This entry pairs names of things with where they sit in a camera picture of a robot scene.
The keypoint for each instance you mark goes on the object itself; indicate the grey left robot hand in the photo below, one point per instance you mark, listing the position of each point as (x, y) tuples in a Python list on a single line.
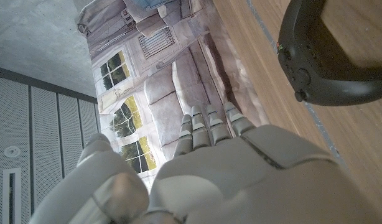
[(240, 180)]

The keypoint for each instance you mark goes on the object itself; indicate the black game controller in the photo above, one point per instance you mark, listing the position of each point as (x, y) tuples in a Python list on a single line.
[(309, 62)]

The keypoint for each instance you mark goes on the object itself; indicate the printed living room backdrop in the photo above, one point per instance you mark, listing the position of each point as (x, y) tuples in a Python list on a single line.
[(166, 87)]

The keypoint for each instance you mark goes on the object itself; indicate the white ceiling slot vent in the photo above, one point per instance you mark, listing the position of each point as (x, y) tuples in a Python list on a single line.
[(12, 196)]

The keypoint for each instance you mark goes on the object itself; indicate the round white ceiling sensor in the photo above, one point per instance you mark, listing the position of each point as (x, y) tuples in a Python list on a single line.
[(12, 152)]

